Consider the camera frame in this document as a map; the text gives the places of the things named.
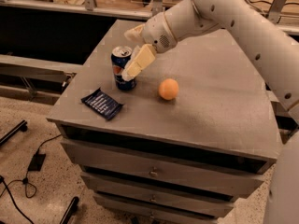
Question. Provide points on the grey drawer cabinet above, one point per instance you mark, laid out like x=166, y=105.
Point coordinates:
x=222, y=116

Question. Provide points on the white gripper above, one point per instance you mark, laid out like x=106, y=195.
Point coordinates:
x=155, y=32

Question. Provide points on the blue rxbar wrapper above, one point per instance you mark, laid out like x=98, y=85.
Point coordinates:
x=102, y=104

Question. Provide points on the black stand leg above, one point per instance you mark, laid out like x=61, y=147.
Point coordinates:
x=70, y=211
x=21, y=127

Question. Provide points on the middle drawer front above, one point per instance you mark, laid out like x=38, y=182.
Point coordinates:
x=136, y=191

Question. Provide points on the black stand leg upper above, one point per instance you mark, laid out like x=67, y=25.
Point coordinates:
x=21, y=127

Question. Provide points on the drawer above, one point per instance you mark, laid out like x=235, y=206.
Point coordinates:
x=150, y=210
x=136, y=191
x=125, y=161

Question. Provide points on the black stand leg lower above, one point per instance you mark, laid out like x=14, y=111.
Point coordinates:
x=70, y=211

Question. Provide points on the blue pepsi can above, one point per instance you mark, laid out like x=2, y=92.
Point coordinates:
x=120, y=56

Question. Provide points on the black power adapter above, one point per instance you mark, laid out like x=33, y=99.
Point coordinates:
x=36, y=162

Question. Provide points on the top drawer front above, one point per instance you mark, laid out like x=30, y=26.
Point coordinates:
x=125, y=161

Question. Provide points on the orange fruit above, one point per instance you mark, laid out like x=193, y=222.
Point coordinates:
x=168, y=89

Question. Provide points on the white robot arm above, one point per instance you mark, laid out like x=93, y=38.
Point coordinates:
x=273, y=53

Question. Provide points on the bottom drawer front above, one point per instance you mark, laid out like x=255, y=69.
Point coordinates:
x=150, y=210

